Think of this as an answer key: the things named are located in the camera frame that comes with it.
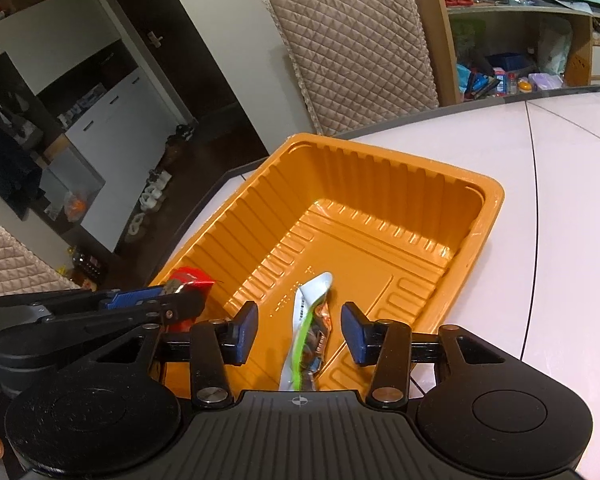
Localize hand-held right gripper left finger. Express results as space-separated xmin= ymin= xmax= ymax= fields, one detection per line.
xmin=82 ymin=301 xmax=259 ymax=409

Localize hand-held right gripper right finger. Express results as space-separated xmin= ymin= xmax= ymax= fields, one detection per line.
xmin=341 ymin=301 xmax=526 ymax=408

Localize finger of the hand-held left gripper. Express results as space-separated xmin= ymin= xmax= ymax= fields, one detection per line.
xmin=0 ymin=285 xmax=167 ymax=318
xmin=45 ymin=287 xmax=206 ymax=348

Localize red snack packet silver top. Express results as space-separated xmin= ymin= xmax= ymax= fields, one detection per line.
xmin=162 ymin=267 xmax=215 ymax=333

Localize green and silver snack packet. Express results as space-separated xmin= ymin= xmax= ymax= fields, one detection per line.
xmin=279 ymin=271 xmax=337 ymax=392

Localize orange plastic tray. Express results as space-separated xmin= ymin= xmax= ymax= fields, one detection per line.
xmin=147 ymin=132 xmax=506 ymax=401

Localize beige quilted chair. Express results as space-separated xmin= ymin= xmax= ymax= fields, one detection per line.
xmin=0 ymin=226 xmax=81 ymax=303
xmin=264 ymin=0 xmax=441 ymax=137

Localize white slippers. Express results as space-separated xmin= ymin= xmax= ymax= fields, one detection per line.
xmin=126 ymin=169 xmax=174 ymax=237

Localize grey bin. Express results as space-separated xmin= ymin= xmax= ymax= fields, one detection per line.
xmin=39 ymin=147 xmax=107 ymax=222

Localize white cabinet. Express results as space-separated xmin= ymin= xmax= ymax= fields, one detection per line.
xmin=35 ymin=67 xmax=173 ymax=253

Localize dark hanging clothes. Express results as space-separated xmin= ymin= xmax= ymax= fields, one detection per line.
xmin=0 ymin=85 xmax=47 ymax=213

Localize dark door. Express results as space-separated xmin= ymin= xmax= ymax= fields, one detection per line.
xmin=99 ymin=0 xmax=271 ymax=161

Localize wooden shelf unit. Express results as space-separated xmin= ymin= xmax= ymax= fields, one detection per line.
xmin=407 ymin=0 xmax=600 ymax=108

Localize blue box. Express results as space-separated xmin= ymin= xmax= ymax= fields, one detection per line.
xmin=489 ymin=51 xmax=537 ymax=77

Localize purple packet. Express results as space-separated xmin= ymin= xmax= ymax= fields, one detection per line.
xmin=528 ymin=72 xmax=564 ymax=92

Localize white plastic bag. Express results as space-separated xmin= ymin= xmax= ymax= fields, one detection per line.
xmin=536 ymin=19 xmax=574 ymax=78

